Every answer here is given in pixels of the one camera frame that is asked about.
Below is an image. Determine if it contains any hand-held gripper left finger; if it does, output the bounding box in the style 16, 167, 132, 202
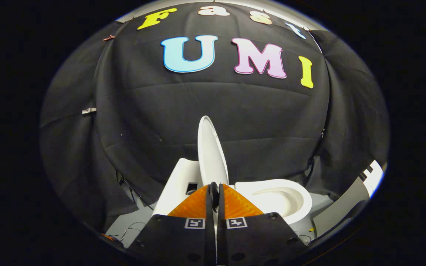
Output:
128, 184, 216, 266

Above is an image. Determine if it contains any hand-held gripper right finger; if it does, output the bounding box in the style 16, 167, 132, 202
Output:
217, 184, 307, 266

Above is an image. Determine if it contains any black lid handle strap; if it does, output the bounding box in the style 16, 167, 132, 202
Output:
209, 181, 221, 207

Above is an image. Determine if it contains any white toilet lid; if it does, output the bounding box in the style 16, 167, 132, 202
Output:
197, 116, 230, 188

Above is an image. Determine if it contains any white grey panel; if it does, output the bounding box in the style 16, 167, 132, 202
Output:
312, 160, 384, 238

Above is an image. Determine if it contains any black backdrop cloth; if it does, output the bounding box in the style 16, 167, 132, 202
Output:
39, 2, 389, 237

